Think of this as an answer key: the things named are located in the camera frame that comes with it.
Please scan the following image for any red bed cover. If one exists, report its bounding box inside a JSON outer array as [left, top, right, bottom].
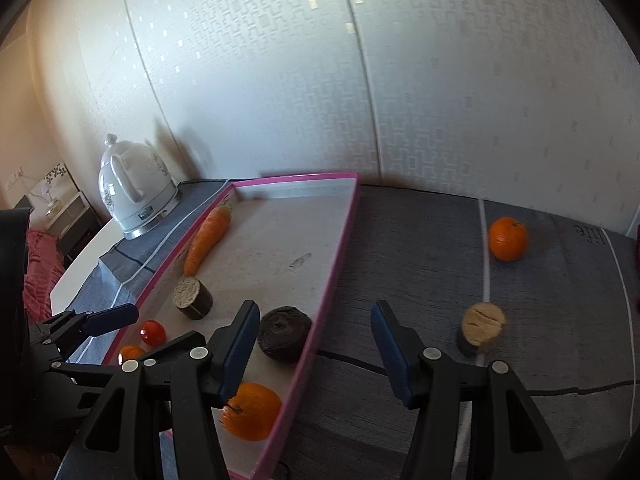
[[23, 229, 65, 324]]

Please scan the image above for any dark purple beet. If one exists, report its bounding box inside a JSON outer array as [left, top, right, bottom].
[[257, 306, 312, 364]]

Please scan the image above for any large orange fruit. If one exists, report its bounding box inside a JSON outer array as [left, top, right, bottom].
[[220, 382, 282, 442]]

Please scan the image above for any pale cut eggplant piece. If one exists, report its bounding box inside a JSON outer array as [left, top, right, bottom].
[[457, 302, 506, 358]]

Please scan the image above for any red tomato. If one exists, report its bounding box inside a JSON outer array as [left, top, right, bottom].
[[139, 320, 167, 349]]

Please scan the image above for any dark eggplant cylinder piece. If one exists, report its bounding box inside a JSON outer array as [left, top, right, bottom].
[[172, 276, 214, 320]]

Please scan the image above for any bedside cabinet with vase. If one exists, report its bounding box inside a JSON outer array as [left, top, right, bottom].
[[10, 162, 103, 268]]

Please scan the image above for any white electric kettle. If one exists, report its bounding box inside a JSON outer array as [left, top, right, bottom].
[[99, 133, 180, 240]]

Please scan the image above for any orange carrot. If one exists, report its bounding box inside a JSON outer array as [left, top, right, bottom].
[[183, 204, 232, 276]]

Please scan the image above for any small orange fruit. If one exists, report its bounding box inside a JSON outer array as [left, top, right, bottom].
[[117, 344, 145, 365]]

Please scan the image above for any pink rimmed white tray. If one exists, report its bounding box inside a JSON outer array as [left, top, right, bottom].
[[135, 172, 358, 479]]

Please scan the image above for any grey patterned tablecloth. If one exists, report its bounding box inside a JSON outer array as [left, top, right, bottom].
[[54, 179, 640, 480]]

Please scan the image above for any orange with stem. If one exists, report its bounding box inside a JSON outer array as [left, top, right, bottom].
[[488, 217, 529, 262]]

